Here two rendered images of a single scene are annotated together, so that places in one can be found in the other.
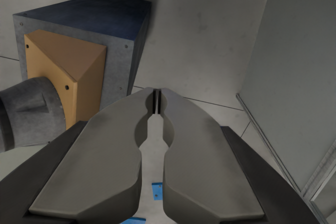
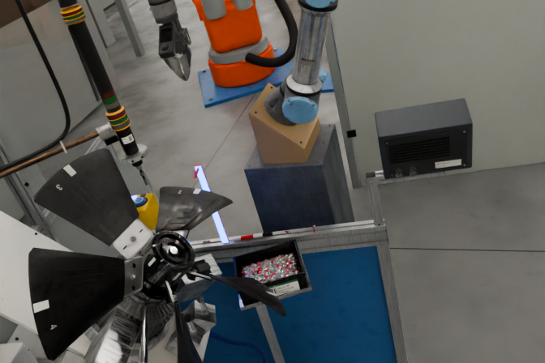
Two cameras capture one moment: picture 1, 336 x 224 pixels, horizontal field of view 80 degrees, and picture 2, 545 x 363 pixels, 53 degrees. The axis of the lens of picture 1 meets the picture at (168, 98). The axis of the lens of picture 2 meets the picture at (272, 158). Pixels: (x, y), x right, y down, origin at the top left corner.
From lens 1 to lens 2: 1.69 m
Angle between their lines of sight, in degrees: 29
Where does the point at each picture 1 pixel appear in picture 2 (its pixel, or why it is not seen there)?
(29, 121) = (274, 95)
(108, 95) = not seen: hidden behind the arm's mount
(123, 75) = (255, 153)
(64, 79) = (258, 116)
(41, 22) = (303, 165)
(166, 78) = not seen: hidden behind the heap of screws
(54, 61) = (268, 126)
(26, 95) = (279, 106)
